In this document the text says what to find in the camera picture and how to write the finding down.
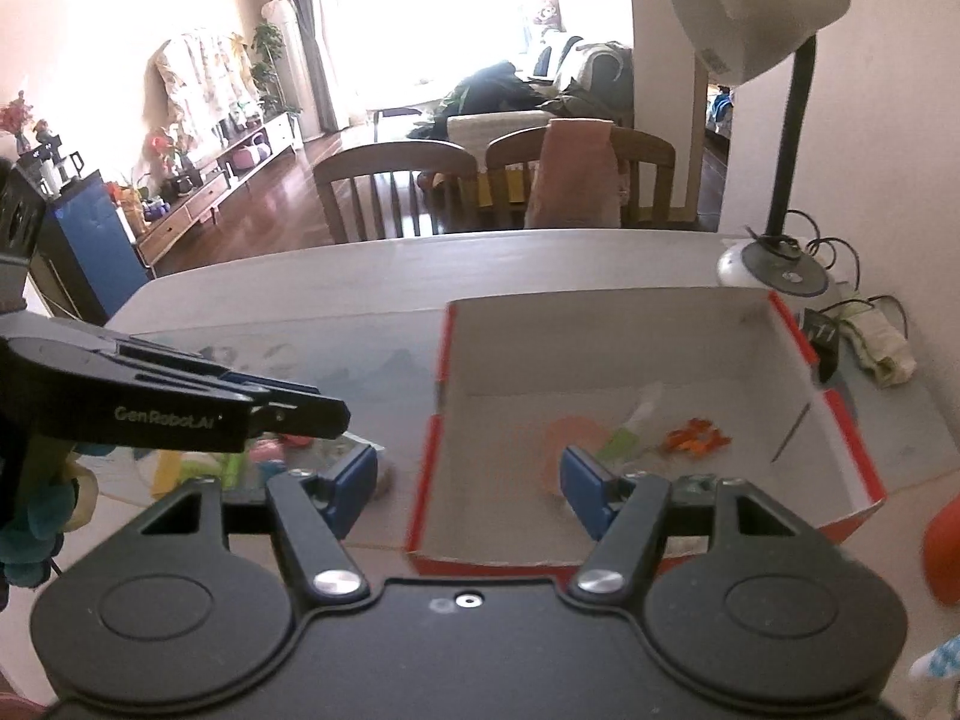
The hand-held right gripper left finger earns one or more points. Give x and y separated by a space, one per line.
352 487

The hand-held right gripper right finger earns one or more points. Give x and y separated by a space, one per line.
585 491

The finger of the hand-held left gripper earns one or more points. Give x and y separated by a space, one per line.
300 416
82 240

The pink heart-shaped dish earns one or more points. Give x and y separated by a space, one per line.
574 435

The green and white tube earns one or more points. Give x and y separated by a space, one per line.
630 431

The jar with green label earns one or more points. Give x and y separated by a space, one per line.
229 465

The small yellow box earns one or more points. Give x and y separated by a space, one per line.
169 474

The red cardboard box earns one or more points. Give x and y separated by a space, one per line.
600 345

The blue printed table mat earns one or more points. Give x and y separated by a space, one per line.
367 375

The wooden tv cabinet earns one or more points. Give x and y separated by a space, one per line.
195 202

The red artificial flowers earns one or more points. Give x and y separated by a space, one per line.
15 116

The floral hanging garment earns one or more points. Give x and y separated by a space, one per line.
202 82

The wooden dining chair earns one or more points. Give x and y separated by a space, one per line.
390 180
645 165

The green potted plant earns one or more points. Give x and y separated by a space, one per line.
266 64

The white standing air conditioner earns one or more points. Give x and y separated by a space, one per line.
283 52

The small black adapter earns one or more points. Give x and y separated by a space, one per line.
821 337

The purple curtain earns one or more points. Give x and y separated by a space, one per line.
311 30

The pink towel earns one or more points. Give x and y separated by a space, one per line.
574 172

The white and green cloth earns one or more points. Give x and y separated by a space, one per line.
877 341

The beige sofa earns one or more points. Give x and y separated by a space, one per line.
495 124

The red water bottle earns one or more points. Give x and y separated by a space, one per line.
943 551

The dark jacket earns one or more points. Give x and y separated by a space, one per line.
487 90

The white desk lamp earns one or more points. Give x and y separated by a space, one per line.
750 7

